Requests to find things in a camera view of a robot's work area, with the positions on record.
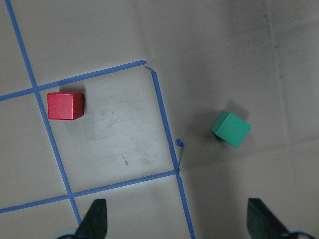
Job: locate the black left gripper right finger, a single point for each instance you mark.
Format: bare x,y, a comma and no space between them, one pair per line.
262,223

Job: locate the red wooden block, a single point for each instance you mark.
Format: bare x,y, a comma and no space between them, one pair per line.
65,105

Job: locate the green wooden block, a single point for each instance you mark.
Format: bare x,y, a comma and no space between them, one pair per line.
230,128

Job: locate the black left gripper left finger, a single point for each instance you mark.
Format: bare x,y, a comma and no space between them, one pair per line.
94,224

